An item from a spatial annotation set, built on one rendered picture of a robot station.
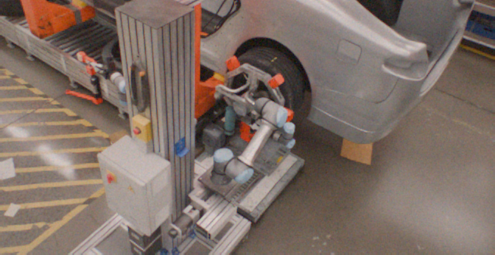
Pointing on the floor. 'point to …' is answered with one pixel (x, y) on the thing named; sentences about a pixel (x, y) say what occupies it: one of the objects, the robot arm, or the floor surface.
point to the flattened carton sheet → (357, 151)
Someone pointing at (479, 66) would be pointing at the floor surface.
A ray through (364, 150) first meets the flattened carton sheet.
